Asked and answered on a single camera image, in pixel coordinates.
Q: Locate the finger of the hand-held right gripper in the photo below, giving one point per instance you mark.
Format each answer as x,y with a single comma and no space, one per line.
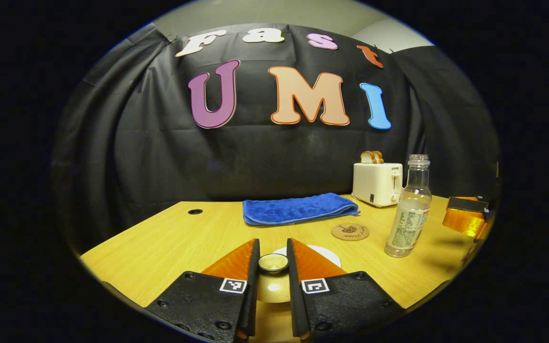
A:
462,223
467,205

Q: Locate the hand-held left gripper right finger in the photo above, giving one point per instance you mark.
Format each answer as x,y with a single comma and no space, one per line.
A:
296,309

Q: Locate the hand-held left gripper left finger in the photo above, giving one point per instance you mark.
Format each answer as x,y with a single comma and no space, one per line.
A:
250,314

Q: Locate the beige teacup lid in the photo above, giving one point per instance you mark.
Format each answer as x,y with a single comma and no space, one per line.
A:
273,288

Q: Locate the clear plastic water bottle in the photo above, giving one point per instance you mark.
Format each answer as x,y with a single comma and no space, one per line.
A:
408,219

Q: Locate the beige ceramic teacup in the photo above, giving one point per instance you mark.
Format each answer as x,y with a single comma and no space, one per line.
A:
324,255

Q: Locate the round cork coaster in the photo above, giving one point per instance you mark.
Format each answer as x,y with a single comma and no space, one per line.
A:
350,232

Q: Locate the cream toaster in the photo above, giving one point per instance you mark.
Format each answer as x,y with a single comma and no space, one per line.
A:
374,183

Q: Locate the blue folded towel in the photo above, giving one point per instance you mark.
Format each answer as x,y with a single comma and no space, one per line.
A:
298,209

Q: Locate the toast bread slice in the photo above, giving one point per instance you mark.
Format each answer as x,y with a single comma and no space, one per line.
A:
379,157
367,157

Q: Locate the black backdrop cloth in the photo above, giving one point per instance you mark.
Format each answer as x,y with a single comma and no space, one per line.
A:
136,143

